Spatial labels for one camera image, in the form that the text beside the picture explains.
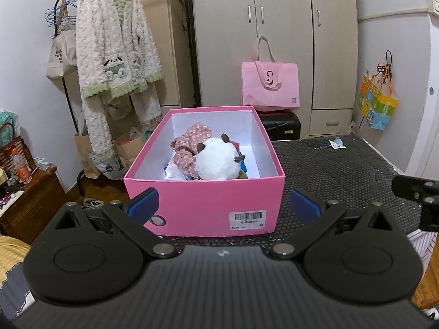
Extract wooden nightstand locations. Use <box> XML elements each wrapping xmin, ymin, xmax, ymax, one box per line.
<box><xmin>0</xmin><ymin>164</ymin><xmax>66</xmax><ymax>244</ymax></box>

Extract plastic bottle with orange label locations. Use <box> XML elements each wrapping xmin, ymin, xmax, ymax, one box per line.
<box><xmin>10</xmin><ymin>149</ymin><xmax>33</xmax><ymax>185</ymax></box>

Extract beige wooden panel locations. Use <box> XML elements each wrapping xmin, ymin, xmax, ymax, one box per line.
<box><xmin>135</xmin><ymin>0</ymin><xmax>193</xmax><ymax>107</ymax></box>

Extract colourful gift bag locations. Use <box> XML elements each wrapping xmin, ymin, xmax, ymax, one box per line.
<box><xmin>358</xmin><ymin>51</ymin><xmax>399</xmax><ymax>131</ymax></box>

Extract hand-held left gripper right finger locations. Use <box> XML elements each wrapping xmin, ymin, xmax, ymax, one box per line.
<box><xmin>272</xmin><ymin>188</ymin><xmax>400</xmax><ymax>259</ymax></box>

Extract pink cardboard box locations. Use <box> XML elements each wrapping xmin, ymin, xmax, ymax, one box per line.
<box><xmin>123</xmin><ymin>106</ymin><xmax>286</xmax><ymax>237</ymax></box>

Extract pink floral cloth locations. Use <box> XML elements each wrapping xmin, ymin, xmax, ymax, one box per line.
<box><xmin>170</xmin><ymin>123</ymin><xmax>213</xmax><ymax>174</ymax></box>

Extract checked basket bag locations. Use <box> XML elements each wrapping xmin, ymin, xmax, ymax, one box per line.
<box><xmin>0</xmin><ymin>121</ymin><xmax>36</xmax><ymax>175</ymax></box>

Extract yellow blanket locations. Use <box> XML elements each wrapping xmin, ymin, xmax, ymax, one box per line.
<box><xmin>0</xmin><ymin>235</ymin><xmax>35</xmax><ymax>283</ymax></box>

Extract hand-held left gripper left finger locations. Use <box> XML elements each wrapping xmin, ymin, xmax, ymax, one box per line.
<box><xmin>51</xmin><ymin>188</ymin><xmax>179</xmax><ymax>259</ymax></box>

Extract white round plush toy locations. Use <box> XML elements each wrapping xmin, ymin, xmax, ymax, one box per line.
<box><xmin>195</xmin><ymin>134</ymin><xmax>248</xmax><ymax>180</ymax></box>

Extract dark grey cloth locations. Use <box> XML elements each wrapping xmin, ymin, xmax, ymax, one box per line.
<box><xmin>0</xmin><ymin>267</ymin><xmax>38</xmax><ymax>319</ymax></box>

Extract black clothes rack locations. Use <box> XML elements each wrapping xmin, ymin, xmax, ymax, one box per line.
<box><xmin>61</xmin><ymin>0</ymin><xmax>202</xmax><ymax>196</ymax></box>

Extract black honeycomb mat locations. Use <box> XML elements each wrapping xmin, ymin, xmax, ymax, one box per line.
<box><xmin>161</xmin><ymin>134</ymin><xmax>439</xmax><ymax>251</ymax></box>

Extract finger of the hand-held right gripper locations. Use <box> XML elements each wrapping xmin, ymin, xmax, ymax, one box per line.
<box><xmin>391</xmin><ymin>175</ymin><xmax>439</xmax><ymax>232</ymax></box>

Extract white fluffy robe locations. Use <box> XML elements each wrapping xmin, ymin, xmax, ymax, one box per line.
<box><xmin>75</xmin><ymin>0</ymin><xmax>163</xmax><ymax>165</ymax></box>

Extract green and white packs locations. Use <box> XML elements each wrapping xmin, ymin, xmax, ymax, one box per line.
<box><xmin>0</xmin><ymin>110</ymin><xmax>21</xmax><ymax>146</ymax></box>

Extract white door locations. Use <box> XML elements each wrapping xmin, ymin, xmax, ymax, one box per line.
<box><xmin>406</xmin><ymin>14</ymin><xmax>439</xmax><ymax>179</ymax></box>

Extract beige canvas tote bag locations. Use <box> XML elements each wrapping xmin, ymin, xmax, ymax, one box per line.
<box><xmin>46</xmin><ymin>5</ymin><xmax>79</xmax><ymax>80</ymax></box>

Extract brown paper bag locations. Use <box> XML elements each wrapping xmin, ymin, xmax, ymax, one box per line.
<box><xmin>75</xmin><ymin>132</ymin><xmax>100</xmax><ymax>179</ymax></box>
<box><xmin>113</xmin><ymin>132</ymin><xmax>146</xmax><ymax>172</ymax></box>

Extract beige wardrobe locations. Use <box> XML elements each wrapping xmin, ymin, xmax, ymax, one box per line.
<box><xmin>190</xmin><ymin>0</ymin><xmax>359</xmax><ymax>141</ymax></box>

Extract black suitcase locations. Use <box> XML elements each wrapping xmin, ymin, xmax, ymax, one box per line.
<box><xmin>259</xmin><ymin>108</ymin><xmax>302</xmax><ymax>141</ymax></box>

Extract pink tote bag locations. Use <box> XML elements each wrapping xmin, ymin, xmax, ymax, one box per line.
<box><xmin>242</xmin><ymin>36</ymin><xmax>300</xmax><ymax>107</ymax></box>

